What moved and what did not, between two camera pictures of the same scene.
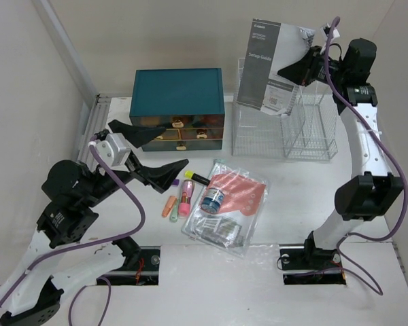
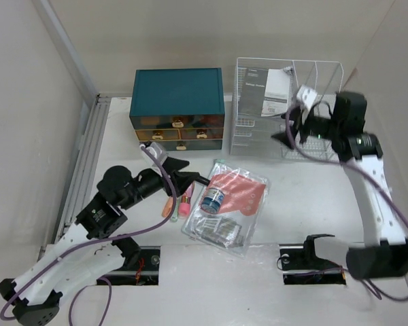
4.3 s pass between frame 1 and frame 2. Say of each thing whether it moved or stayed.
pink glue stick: stayed
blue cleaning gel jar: stayed
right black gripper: moved
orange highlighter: stayed
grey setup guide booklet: moved
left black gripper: moved
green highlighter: stayed
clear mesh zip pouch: stayed
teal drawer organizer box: stayed
